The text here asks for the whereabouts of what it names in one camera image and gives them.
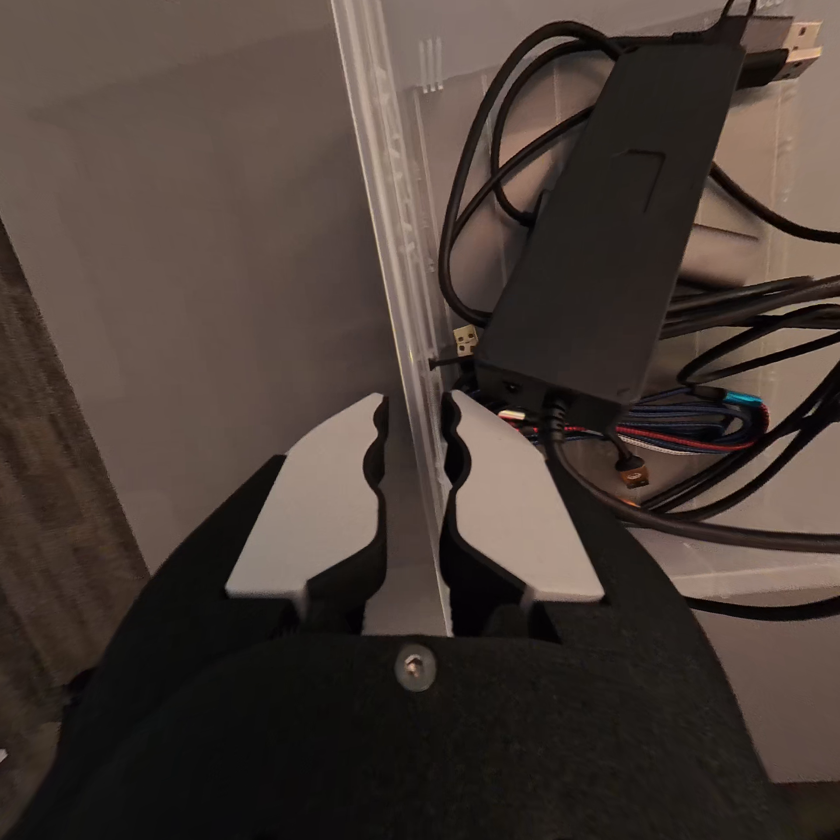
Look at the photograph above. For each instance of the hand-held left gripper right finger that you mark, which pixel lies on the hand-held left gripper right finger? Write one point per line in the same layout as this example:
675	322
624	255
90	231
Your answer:
518	525

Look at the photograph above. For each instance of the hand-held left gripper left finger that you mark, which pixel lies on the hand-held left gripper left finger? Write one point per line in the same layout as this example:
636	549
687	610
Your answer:
308	518

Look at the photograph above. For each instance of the black multi-port usb hub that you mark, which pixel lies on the black multi-port usb hub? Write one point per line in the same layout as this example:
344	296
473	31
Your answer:
610	229

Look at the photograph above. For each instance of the clear plastic bin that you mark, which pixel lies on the clear plastic bin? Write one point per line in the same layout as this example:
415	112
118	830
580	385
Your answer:
400	197

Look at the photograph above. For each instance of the grey slim usb hub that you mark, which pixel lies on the grey slim usb hub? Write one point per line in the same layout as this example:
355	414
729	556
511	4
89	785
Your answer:
728	253

